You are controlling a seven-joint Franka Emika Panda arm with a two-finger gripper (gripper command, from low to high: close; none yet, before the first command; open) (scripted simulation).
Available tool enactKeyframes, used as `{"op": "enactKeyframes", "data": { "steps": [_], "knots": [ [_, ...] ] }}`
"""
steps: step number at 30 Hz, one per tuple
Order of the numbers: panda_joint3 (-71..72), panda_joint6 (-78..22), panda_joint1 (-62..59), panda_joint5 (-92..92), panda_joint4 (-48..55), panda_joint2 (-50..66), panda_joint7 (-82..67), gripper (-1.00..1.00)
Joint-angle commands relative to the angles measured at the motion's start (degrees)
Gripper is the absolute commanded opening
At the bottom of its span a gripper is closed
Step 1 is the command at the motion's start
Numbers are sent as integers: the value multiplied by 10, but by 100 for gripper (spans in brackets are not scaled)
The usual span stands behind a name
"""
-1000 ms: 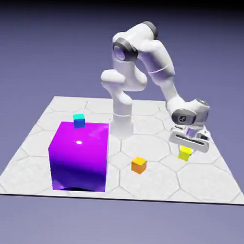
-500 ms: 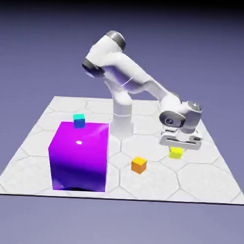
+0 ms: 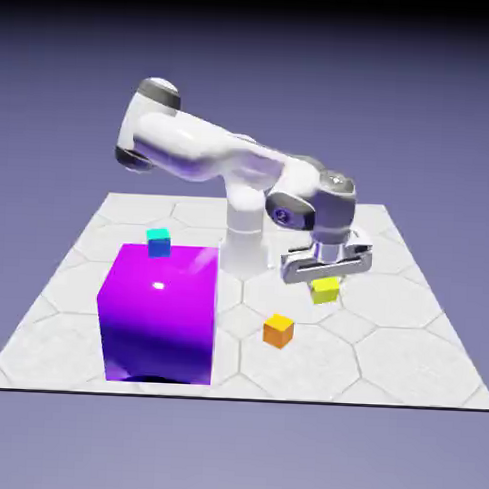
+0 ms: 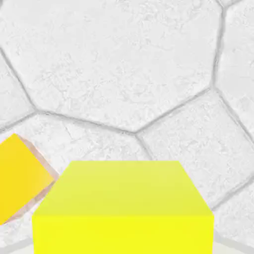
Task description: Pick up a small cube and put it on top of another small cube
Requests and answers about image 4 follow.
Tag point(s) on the small orange cube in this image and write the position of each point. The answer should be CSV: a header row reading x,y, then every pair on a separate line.
x,y
17,178

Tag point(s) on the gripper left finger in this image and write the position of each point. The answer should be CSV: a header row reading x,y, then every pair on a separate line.
x,y
21,249

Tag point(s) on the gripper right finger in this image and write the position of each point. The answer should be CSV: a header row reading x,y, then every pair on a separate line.
x,y
232,249

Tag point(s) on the small yellow cube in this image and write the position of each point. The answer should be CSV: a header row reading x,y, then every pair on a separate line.
x,y
123,208

